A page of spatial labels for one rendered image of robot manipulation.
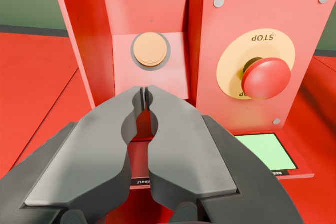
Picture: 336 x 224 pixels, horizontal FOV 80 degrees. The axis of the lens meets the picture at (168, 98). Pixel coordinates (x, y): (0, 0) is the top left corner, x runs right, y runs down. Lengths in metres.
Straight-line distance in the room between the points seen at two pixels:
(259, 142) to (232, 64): 0.10
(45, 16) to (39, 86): 0.51
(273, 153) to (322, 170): 0.28
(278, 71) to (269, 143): 0.10
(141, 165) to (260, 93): 0.13
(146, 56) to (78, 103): 0.33
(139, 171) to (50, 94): 0.42
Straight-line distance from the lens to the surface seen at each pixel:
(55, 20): 1.07
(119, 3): 0.25
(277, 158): 0.24
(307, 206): 0.44
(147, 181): 0.20
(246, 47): 0.19
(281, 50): 0.21
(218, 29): 0.18
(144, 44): 0.24
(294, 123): 0.61
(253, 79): 0.18
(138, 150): 0.23
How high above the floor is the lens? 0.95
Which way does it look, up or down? 54 degrees down
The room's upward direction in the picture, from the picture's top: 175 degrees clockwise
